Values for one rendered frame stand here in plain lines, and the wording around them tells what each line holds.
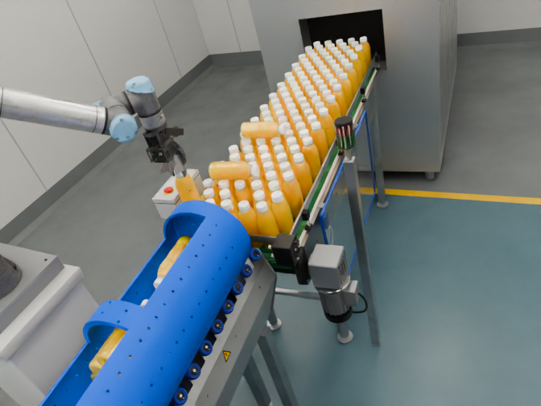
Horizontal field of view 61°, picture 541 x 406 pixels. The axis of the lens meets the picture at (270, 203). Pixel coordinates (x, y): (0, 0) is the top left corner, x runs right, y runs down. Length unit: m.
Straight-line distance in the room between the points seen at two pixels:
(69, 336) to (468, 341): 1.76
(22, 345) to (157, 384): 0.49
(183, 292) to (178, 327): 0.09
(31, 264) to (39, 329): 0.20
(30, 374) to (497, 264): 2.27
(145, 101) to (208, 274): 0.56
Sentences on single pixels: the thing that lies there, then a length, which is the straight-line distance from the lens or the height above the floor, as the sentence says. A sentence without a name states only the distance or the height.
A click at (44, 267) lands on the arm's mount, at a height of 1.20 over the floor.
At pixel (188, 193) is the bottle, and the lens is 1.64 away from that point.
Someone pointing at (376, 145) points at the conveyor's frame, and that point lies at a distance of 2.89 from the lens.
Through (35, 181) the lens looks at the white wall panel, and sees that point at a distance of 4.47.
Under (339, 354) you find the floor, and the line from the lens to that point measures 2.42.
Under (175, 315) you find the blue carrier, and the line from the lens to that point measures 1.19.
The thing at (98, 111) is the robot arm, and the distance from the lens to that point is 1.33.
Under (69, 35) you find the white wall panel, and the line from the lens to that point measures 4.80.
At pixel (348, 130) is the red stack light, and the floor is 1.23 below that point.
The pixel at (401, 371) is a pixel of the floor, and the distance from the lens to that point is 2.35.
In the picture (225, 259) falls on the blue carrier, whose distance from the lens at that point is 1.32.
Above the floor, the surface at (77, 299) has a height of 1.06.
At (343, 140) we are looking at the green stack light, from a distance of 1.59.
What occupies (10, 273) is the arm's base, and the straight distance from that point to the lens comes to 1.53.
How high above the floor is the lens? 2.00
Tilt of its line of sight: 36 degrees down
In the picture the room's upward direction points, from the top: 16 degrees counter-clockwise
